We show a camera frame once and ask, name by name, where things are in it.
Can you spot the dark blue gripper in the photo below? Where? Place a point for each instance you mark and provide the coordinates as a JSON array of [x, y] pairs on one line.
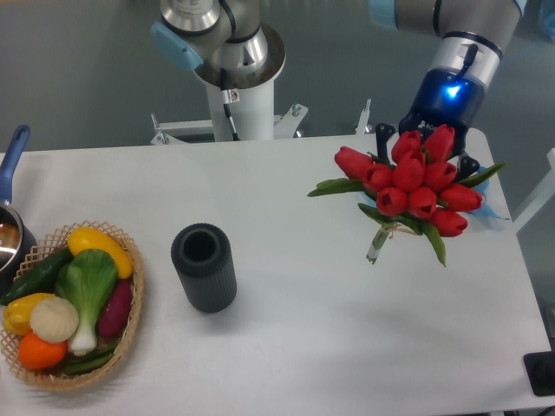
[[441, 99]]

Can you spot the red tulip bouquet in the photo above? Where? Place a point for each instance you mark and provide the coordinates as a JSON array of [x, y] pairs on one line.
[[416, 192]]

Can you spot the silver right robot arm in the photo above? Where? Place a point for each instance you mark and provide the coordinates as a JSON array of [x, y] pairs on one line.
[[474, 36]]

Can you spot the silver robot arm with base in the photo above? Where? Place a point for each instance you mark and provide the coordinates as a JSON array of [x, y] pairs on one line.
[[233, 53]]

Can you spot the dark grey ribbed vase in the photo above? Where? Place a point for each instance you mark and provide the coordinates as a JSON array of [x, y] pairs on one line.
[[202, 256]]

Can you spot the black device at edge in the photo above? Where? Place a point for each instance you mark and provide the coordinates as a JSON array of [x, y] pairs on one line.
[[540, 372]]

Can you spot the purple sweet potato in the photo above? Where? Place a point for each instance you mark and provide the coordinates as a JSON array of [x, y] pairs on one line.
[[114, 317]]

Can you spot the green bok choy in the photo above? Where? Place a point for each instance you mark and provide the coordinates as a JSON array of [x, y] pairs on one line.
[[87, 282]]

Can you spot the dark green cucumber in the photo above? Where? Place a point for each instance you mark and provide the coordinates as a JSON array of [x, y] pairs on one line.
[[41, 278]]

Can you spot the green bean pods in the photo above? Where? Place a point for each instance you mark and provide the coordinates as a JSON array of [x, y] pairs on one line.
[[89, 362]]

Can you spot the white garlic bulb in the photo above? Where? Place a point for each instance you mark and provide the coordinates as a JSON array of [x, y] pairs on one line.
[[54, 319]]

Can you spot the woven wicker basket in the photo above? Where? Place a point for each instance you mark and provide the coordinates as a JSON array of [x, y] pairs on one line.
[[52, 379]]

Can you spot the yellow bell pepper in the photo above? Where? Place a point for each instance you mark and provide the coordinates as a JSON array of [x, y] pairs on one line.
[[16, 315]]

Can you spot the orange fruit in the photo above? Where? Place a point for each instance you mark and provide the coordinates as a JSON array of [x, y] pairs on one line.
[[36, 354]]

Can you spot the white frame at right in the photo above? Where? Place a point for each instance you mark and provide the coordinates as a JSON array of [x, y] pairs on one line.
[[537, 197]]

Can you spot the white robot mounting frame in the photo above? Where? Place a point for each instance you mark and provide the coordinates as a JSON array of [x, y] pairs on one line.
[[285, 126]]

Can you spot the blue handled saucepan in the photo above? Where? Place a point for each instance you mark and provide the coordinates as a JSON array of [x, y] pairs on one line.
[[16, 238]]

